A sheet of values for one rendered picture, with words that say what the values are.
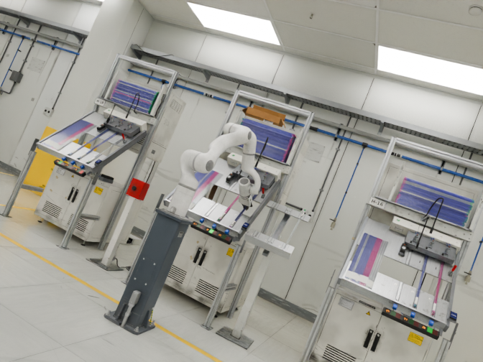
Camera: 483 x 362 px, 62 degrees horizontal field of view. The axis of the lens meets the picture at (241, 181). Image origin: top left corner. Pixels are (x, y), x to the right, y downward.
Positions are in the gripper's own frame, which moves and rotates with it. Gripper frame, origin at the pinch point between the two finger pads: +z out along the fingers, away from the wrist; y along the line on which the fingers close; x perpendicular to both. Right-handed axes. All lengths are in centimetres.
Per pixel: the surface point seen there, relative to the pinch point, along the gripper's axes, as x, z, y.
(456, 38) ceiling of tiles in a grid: -210, -58, -99
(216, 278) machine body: 45, 45, 4
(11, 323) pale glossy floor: 155, -72, 36
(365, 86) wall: -257, 48, -23
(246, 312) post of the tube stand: 63, 33, -33
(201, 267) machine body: 43, 44, 20
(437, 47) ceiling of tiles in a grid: -223, -39, -86
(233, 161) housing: -41, 2, 35
